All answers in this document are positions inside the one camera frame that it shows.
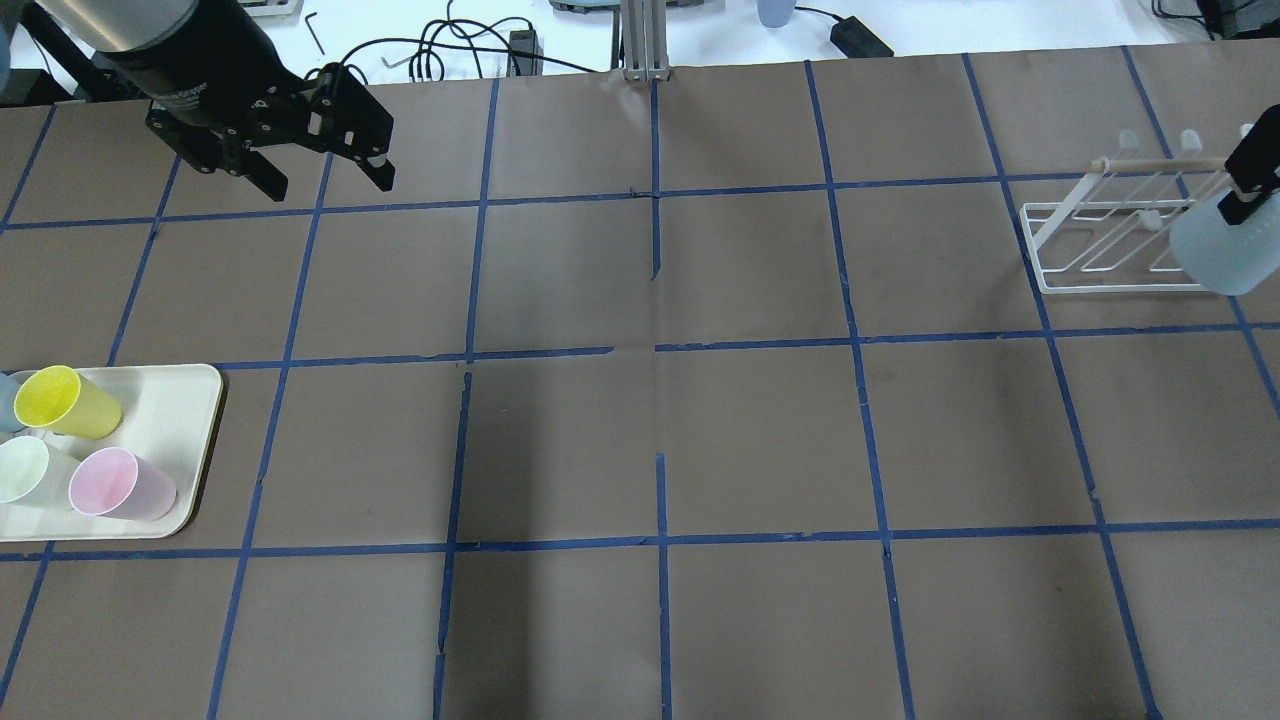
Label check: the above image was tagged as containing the black power adapter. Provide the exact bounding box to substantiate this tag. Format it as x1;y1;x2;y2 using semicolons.
829;15;895;59

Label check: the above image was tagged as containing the blue cup on desk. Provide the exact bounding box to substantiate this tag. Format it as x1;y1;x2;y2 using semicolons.
756;0;797;29

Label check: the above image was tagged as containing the yellow plastic cup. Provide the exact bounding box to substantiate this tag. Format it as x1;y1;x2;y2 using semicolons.
13;365;123;439

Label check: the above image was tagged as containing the grey plastic cup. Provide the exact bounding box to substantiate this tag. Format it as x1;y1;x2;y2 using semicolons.
0;373;26;433

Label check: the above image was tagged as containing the aluminium frame post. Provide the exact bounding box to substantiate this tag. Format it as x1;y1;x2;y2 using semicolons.
620;1;671;82

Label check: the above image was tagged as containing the cream rectangular tray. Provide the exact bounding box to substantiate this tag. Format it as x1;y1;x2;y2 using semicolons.
1;364;225;542

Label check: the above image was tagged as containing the white wire cup rack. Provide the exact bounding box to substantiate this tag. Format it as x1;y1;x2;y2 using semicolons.
1018;129;1231;295

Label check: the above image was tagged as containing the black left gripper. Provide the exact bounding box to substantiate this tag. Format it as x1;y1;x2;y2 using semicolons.
102;1;396;202

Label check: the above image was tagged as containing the light blue transferred cup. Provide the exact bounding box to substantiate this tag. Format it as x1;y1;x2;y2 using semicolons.
1170;190;1279;296

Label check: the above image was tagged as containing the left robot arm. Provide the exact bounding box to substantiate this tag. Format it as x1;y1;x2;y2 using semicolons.
44;1;396;202

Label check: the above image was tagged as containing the pale green plastic cup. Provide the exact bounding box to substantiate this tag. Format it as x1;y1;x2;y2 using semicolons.
1;436;81;510

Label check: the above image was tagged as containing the pink plastic cup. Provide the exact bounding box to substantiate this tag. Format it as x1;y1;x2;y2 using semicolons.
69;447;178;521

